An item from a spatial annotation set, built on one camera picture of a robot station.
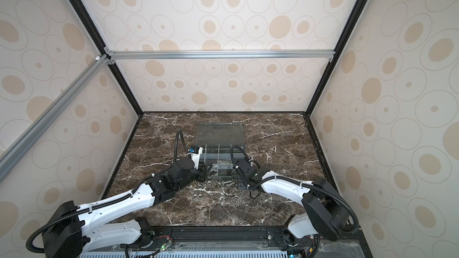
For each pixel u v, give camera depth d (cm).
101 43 86
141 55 92
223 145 103
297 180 50
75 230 39
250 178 63
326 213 43
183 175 59
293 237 63
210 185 87
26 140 55
